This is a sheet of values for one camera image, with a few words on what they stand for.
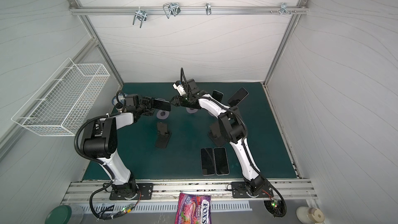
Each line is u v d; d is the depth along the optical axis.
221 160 0.82
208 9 0.78
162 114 1.02
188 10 0.80
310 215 0.60
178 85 0.88
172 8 0.76
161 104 1.01
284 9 0.76
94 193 0.64
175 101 0.86
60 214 0.59
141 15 0.79
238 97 1.02
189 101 0.76
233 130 0.59
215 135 0.86
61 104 0.69
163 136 0.89
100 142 0.50
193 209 0.67
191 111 1.04
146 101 0.90
